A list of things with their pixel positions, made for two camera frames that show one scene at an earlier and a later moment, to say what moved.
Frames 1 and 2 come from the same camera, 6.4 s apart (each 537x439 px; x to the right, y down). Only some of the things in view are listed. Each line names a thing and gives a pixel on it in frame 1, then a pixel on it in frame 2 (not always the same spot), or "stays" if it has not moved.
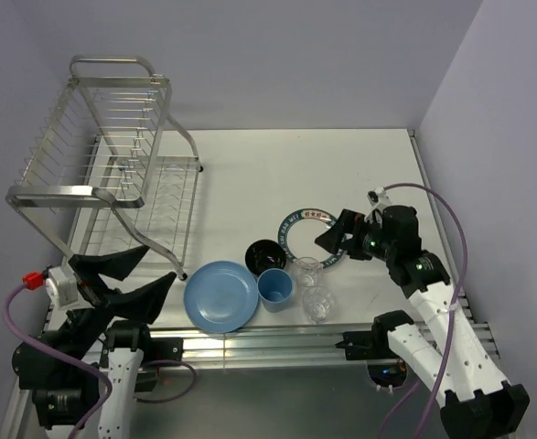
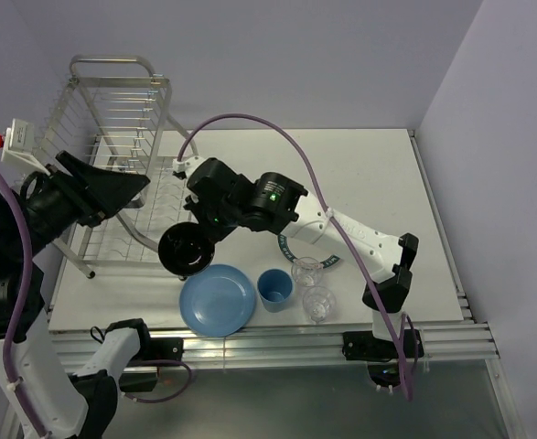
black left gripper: (141, 302) to (96, 193)
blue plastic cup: (274, 288) stays
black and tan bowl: (264, 254) to (186, 250)
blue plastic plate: (220, 296) stays
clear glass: (319, 305) stays
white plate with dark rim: (297, 234) stays
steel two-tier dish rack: (111, 169) stays
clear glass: (308, 272) stays
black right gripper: (347, 221) to (197, 205)
